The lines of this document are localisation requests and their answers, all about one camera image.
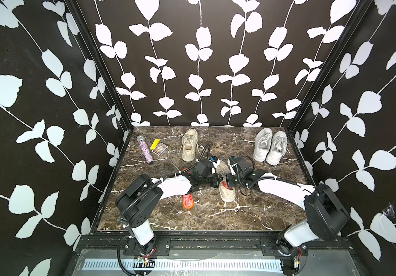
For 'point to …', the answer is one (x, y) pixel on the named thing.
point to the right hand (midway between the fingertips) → (225, 176)
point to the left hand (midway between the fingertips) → (224, 176)
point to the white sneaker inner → (263, 140)
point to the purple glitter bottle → (145, 149)
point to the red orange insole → (187, 199)
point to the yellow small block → (155, 143)
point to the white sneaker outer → (278, 145)
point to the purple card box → (160, 148)
